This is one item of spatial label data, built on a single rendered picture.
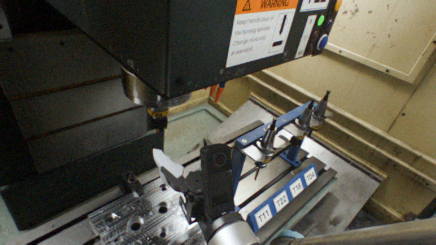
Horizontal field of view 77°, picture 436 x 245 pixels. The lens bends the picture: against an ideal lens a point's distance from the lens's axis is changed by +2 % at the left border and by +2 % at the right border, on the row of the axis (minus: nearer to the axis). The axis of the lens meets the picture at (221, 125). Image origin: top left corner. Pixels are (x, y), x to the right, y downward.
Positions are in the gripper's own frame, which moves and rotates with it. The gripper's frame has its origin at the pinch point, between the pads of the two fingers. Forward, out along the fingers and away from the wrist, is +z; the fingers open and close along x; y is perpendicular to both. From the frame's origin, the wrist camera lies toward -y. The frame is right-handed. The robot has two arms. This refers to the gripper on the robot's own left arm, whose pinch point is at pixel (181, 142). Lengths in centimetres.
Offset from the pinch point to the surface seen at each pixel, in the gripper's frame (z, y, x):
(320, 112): 15, 15, 64
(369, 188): -4, 56, 102
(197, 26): -5.7, -26.1, -2.3
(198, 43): -5.7, -23.8, -1.8
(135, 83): 10.7, -8.6, -6.2
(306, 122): 12, 15, 54
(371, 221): -13, 74, 106
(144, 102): 9.5, -4.7, -4.9
